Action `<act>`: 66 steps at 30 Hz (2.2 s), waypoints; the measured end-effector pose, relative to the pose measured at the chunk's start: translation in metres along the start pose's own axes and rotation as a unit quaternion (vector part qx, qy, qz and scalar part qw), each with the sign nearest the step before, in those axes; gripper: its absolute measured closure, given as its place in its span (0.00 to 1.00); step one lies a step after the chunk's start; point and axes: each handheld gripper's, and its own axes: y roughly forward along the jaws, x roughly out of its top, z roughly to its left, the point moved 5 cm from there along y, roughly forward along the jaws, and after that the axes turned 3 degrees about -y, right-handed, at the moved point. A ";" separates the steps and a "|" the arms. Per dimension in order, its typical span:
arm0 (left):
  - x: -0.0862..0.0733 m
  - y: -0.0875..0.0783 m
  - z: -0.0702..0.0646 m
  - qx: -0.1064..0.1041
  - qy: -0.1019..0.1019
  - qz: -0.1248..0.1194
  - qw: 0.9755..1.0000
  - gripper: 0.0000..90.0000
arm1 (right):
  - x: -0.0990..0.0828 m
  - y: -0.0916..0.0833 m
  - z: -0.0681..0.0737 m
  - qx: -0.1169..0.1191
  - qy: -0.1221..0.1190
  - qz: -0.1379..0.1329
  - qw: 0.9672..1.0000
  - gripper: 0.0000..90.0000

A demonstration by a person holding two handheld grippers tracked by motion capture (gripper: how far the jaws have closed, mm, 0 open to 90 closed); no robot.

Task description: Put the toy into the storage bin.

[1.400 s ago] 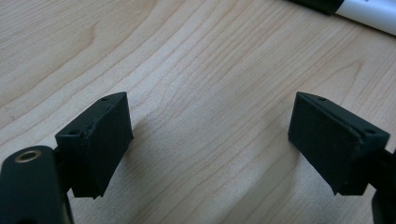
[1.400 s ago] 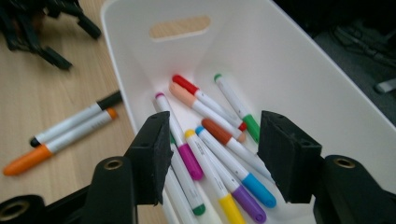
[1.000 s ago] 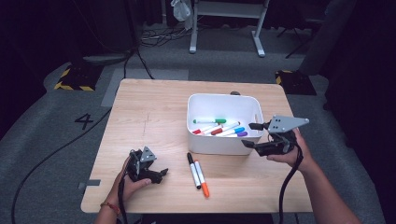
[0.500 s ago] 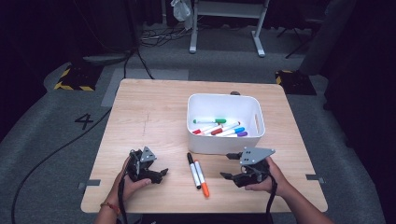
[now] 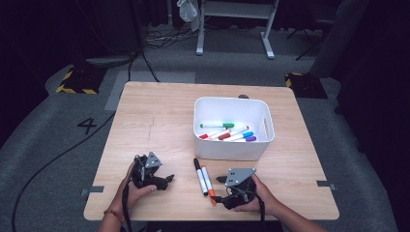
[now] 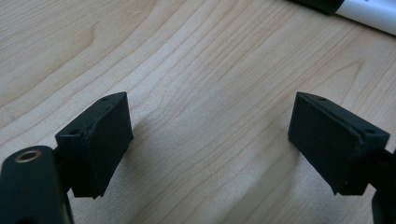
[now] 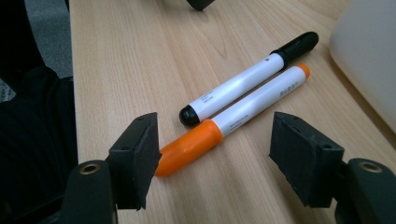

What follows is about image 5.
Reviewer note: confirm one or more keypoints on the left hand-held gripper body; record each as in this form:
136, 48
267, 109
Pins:
146, 175

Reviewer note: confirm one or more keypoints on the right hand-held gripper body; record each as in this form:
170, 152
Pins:
240, 193

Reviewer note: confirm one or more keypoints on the orange marker pen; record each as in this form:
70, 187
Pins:
211, 192

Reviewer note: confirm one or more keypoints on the white plastic storage box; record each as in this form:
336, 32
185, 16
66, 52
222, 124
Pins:
225, 151

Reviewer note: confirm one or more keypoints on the dark red marker pen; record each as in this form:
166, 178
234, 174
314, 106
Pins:
224, 136

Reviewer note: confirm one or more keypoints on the purple marker pen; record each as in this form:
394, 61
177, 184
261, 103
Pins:
250, 139

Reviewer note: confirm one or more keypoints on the light green marker pen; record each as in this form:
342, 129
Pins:
227, 125

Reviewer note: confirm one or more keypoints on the person's left hand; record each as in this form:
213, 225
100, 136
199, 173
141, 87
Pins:
126, 193

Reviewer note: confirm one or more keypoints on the person's right hand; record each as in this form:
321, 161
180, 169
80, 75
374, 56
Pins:
266, 201

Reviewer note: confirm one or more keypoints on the black marker pen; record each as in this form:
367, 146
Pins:
201, 179

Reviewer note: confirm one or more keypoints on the person's dark clothing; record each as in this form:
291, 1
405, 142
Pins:
209, 227

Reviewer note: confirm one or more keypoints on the grey tape piece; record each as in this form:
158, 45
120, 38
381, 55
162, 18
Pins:
325, 184
95, 189

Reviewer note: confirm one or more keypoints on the small dark object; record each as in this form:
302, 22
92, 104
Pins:
243, 96

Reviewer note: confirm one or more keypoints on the grey stand base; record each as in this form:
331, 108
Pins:
109, 61

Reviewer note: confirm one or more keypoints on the black tripod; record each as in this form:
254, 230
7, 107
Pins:
303, 55

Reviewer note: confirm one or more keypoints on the white plastic bag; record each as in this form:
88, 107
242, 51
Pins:
187, 11

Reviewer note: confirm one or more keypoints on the grey curtain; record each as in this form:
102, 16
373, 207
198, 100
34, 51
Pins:
338, 38

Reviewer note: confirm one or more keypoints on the black yellow striped base plate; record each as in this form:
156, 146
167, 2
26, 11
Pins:
306, 86
80, 80

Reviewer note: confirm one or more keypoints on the white desk frame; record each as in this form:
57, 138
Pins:
238, 9

